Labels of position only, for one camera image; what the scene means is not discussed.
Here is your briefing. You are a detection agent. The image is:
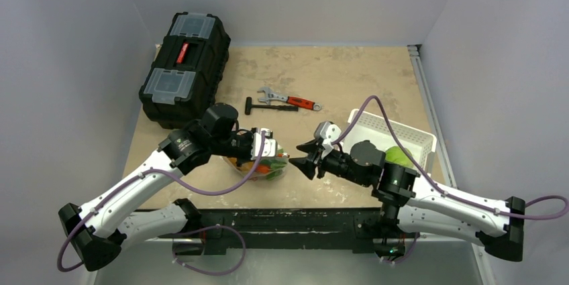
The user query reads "orange carrot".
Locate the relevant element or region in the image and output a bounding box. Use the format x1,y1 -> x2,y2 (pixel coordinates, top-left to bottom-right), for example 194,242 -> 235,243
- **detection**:
256,165 -> 272,175

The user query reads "green cucumber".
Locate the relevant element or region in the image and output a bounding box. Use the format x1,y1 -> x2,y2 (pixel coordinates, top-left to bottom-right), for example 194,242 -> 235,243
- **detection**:
257,158 -> 288,172

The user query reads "clear orange-zip bag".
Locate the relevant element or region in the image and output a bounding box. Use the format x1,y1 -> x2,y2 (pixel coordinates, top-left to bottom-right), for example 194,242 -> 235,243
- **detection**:
222,149 -> 289,181

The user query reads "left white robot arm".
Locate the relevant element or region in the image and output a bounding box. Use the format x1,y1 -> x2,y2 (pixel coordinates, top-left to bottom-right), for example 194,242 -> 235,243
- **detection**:
58,103 -> 278,272

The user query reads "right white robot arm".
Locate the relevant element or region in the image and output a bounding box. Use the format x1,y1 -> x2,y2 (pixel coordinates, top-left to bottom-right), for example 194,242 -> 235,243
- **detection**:
289,139 -> 525,262

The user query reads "white plastic basket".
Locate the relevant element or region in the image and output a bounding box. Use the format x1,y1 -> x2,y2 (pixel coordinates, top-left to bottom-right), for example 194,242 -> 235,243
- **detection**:
342,111 -> 437,173

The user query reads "green lettuce leaf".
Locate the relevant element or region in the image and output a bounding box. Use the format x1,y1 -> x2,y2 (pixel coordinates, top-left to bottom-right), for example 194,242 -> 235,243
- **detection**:
385,146 -> 415,169

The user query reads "black plastic toolbox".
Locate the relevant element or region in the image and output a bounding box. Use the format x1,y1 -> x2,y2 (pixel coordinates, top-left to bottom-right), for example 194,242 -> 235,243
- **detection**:
138,12 -> 231,129

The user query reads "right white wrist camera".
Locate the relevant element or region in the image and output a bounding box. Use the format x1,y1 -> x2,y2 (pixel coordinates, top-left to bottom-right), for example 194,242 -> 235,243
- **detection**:
314,121 -> 342,159

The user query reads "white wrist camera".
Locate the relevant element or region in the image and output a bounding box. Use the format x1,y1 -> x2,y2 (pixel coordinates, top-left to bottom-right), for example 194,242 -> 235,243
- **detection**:
314,121 -> 342,159
251,127 -> 284,160

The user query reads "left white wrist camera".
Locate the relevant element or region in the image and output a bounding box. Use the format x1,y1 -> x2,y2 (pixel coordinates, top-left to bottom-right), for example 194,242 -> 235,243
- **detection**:
251,127 -> 284,160

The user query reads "black T-handle tool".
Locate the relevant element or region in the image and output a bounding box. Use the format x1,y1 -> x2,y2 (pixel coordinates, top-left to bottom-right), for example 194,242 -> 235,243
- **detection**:
244,97 -> 299,115

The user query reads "red-handled adjustable wrench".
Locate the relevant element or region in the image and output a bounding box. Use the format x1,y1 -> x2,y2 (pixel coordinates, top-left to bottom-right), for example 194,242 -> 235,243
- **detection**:
257,87 -> 323,111

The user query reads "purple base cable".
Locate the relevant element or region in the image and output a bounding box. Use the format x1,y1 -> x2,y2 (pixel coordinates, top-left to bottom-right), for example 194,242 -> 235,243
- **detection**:
172,223 -> 247,276

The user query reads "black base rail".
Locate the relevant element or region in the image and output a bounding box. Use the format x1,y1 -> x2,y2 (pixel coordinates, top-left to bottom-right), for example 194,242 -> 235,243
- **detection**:
158,198 -> 421,258

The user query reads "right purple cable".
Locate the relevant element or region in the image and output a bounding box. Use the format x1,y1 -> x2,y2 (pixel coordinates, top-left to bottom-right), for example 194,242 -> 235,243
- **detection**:
331,95 -> 569,221

